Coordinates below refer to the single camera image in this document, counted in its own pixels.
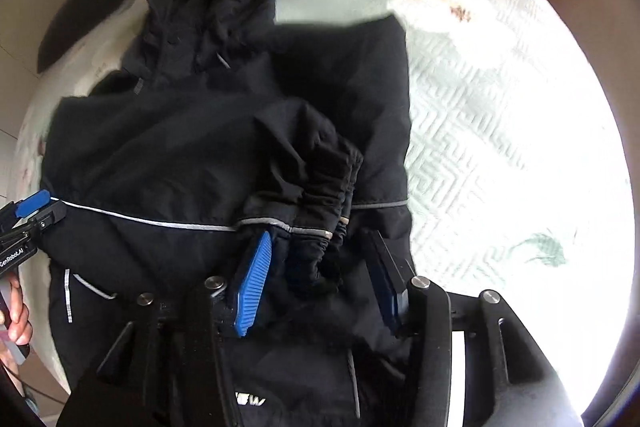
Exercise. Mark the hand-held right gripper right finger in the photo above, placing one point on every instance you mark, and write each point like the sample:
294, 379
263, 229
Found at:
391, 302

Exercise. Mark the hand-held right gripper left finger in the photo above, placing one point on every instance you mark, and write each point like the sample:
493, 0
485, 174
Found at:
255, 277

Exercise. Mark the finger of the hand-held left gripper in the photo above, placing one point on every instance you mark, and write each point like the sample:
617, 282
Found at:
31, 204
51, 214

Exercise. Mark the black hooded jacket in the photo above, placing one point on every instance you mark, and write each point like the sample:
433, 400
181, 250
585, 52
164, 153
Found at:
175, 147

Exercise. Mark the person's left hand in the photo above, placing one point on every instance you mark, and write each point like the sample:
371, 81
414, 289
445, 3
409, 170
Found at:
17, 314

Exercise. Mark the dark cloth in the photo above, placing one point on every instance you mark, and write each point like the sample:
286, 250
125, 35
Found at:
65, 17

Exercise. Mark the bed with floral cover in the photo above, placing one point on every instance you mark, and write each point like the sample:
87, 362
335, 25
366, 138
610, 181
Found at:
475, 107

